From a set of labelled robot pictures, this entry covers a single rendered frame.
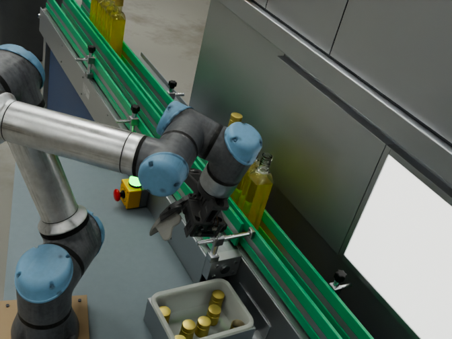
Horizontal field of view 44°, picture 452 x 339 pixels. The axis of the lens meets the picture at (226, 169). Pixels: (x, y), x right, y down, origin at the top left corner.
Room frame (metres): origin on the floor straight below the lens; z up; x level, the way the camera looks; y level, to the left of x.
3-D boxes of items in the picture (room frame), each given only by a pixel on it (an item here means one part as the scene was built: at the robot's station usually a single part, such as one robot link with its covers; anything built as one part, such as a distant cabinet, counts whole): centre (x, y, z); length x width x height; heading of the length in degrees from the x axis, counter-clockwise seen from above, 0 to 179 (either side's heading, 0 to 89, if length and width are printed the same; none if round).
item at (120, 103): (1.87, 0.50, 0.92); 1.75 x 0.01 x 0.08; 37
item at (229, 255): (1.16, -0.06, 0.85); 0.09 x 0.04 x 0.07; 127
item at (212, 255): (1.14, -0.04, 0.95); 0.17 x 0.03 x 0.12; 127
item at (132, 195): (1.45, 0.27, 0.79); 0.07 x 0.07 x 0.07; 37
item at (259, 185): (1.29, -0.10, 0.99); 0.06 x 0.06 x 0.21; 36
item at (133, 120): (1.60, 0.35, 0.94); 0.07 x 0.04 x 0.13; 127
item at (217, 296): (1.09, -0.07, 0.79); 0.04 x 0.04 x 0.04
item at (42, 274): (0.86, 0.32, 0.94); 0.13 x 0.12 x 0.14; 175
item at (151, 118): (1.91, 0.44, 0.92); 1.75 x 0.01 x 0.08; 37
